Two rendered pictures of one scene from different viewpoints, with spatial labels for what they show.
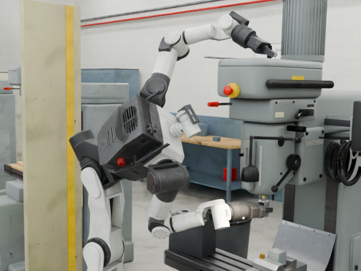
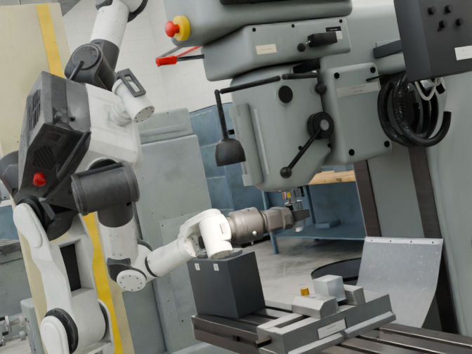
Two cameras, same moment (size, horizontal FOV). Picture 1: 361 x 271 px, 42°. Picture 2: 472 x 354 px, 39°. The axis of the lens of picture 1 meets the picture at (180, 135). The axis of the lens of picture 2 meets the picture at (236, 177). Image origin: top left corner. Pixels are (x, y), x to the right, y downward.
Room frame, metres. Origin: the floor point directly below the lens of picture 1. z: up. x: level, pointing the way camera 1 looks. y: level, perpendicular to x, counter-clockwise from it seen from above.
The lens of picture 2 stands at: (0.31, -0.58, 1.46)
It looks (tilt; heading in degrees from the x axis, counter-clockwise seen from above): 3 degrees down; 11
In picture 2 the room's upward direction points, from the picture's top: 11 degrees counter-clockwise
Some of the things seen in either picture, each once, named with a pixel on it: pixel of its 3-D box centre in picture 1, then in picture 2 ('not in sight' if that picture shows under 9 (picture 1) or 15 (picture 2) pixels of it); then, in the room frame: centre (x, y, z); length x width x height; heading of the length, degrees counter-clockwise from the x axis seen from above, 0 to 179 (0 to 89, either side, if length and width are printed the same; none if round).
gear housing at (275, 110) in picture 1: (273, 108); (275, 49); (2.11, -0.41, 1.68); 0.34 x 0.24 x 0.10; 132
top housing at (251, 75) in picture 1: (270, 78); (258, 2); (2.09, -0.39, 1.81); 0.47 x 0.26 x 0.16; 132
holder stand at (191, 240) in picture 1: (192, 232); (225, 281); (2.40, -0.07, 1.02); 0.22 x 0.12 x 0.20; 51
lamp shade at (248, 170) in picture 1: (250, 172); (228, 150); (1.85, -0.28, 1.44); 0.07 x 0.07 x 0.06
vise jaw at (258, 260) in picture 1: (268, 265); (314, 305); (1.98, -0.39, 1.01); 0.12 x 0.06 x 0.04; 40
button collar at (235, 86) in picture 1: (232, 90); (180, 28); (1.93, -0.21, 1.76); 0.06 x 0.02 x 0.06; 42
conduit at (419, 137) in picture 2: (337, 161); (404, 110); (2.11, -0.71, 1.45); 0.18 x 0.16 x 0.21; 132
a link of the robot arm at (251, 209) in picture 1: (246, 211); (263, 223); (2.04, -0.30, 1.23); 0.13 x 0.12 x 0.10; 27
